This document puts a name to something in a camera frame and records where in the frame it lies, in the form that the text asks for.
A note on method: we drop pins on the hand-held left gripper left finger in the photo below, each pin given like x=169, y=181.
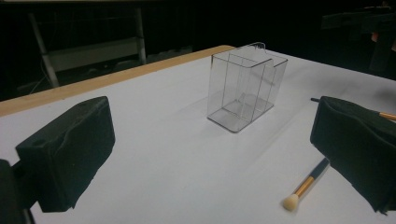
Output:
x=68, y=149

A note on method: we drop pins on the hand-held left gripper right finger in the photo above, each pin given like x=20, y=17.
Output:
x=358, y=140

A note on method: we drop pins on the clear acrylic organizer box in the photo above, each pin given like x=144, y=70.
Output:
x=236, y=123

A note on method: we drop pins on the grey metal stand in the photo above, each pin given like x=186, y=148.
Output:
x=93, y=53

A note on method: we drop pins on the white table mat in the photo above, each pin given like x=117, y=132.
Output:
x=171, y=171

